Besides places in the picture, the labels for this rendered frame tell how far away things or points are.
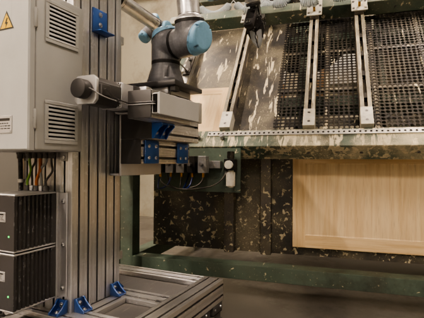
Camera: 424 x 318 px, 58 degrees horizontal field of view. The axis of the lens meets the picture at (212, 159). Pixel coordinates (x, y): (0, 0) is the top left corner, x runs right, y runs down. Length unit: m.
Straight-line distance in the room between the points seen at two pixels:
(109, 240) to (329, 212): 1.26
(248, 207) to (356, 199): 0.61
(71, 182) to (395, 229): 1.67
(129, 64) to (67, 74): 4.34
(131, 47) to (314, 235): 4.11
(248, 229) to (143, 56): 3.65
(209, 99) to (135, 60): 3.23
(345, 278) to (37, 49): 1.69
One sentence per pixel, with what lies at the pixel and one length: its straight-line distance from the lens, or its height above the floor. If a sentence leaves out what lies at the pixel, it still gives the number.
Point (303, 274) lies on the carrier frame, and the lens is 2.12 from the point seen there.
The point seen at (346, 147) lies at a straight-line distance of 2.01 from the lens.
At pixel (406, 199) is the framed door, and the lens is 2.29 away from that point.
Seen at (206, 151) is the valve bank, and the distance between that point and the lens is 2.11.
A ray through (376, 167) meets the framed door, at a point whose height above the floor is 0.71.
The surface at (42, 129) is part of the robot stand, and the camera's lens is 1.22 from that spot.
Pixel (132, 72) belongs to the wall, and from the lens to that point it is 5.57.
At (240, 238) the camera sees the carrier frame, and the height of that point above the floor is 0.27.
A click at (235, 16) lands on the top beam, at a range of 3.01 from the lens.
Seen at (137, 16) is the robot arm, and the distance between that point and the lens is 2.23.
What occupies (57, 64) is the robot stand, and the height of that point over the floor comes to 1.02.
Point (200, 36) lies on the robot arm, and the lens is 1.50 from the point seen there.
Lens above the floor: 0.73
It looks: 1 degrees up
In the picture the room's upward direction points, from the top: straight up
